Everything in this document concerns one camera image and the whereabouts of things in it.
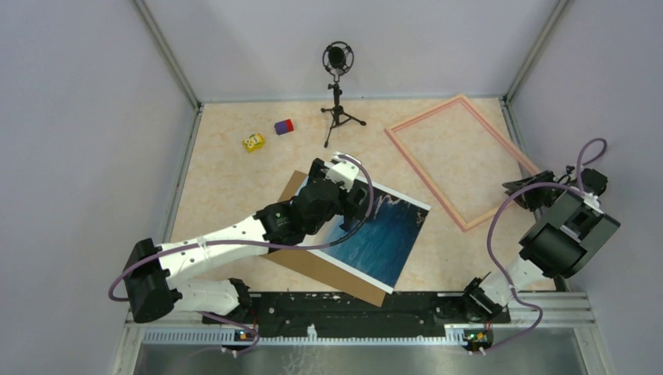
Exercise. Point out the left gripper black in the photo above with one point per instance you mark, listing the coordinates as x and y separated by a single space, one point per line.
348 208

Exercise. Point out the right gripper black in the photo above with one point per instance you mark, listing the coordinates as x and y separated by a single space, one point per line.
527 199

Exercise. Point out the blue landscape photo print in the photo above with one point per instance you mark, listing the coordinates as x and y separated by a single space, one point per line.
378 251

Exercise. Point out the pink wooden picture frame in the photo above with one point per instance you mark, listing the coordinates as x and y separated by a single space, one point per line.
462 157

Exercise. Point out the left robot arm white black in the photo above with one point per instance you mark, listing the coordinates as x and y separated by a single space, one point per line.
160 279

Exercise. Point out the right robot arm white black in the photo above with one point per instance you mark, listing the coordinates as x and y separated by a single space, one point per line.
572 229

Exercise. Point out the brown cardboard backing board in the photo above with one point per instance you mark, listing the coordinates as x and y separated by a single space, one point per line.
278 221

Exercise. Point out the purple red toy block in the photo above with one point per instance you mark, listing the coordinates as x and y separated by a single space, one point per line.
284 127

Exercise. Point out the yellow owl toy block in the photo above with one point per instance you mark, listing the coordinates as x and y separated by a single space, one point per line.
253 142

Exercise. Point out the black microphone on tripod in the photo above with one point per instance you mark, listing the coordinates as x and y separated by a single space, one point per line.
338 60

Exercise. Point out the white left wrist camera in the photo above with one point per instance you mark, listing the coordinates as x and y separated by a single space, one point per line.
344 170

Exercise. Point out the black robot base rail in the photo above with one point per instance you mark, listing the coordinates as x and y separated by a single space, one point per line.
338 315

